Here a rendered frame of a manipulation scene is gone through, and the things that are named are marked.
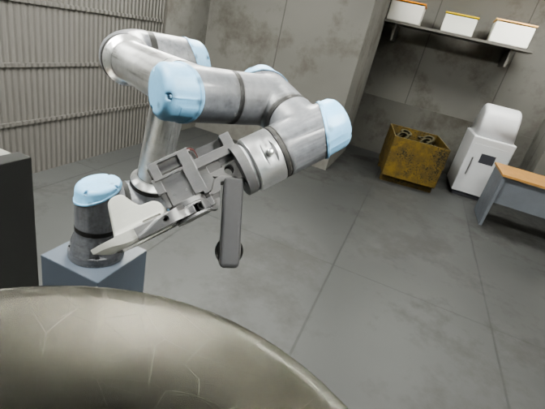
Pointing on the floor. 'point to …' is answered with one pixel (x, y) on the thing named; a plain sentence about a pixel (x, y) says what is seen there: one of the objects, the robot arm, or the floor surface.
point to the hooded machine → (483, 149)
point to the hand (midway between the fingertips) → (111, 252)
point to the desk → (512, 191)
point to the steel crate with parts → (412, 157)
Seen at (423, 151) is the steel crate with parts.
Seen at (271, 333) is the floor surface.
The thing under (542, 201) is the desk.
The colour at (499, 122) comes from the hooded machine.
